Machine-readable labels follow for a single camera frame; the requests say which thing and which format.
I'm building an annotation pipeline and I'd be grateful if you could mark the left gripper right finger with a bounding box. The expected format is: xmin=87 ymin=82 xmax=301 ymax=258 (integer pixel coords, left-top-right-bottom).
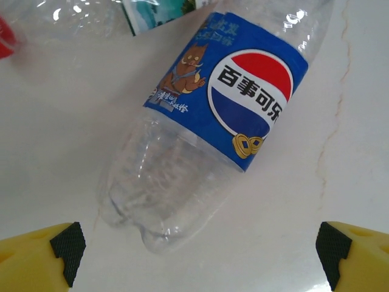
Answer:
xmin=315 ymin=221 xmax=389 ymax=292

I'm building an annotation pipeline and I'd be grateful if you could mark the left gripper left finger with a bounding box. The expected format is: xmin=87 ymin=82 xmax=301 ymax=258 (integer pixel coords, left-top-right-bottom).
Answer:
xmin=0 ymin=221 xmax=88 ymax=292

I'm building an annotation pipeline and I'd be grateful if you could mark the clear bottle blue Pepsi label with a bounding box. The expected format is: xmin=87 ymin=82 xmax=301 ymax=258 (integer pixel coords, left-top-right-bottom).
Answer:
xmin=95 ymin=0 xmax=329 ymax=256

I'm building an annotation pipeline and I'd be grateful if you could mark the clear bottle red white label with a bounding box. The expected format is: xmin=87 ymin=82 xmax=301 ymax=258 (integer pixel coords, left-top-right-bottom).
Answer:
xmin=0 ymin=15 xmax=19 ymax=59

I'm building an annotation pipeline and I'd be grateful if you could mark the clear bottle teal label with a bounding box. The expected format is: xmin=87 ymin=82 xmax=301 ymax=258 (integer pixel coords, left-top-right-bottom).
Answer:
xmin=18 ymin=0 xmax=220 ymax=61

